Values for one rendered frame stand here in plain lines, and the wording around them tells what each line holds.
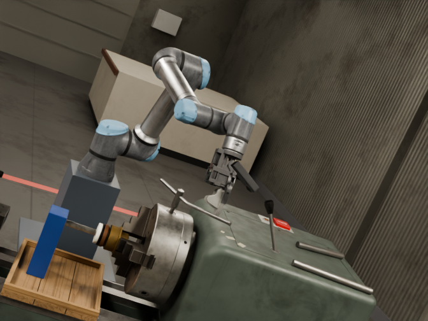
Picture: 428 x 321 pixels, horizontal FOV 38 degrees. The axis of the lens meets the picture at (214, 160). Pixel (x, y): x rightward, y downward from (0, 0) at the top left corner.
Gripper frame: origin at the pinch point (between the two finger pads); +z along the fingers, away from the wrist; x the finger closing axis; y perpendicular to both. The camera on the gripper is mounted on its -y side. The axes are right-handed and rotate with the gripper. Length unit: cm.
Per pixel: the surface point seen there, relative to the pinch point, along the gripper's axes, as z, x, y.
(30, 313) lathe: 48, -10, 43
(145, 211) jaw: 6.6, -19.6, 19.2
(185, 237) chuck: 10.3, -3.8, 6.5
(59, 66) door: -187, -915, 119
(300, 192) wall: -80, -510, -216
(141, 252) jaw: 19.1, -3.6, 18.4
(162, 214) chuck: 5.7, -8.0, 15.4
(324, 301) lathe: 14.7, 7.2, -40.3
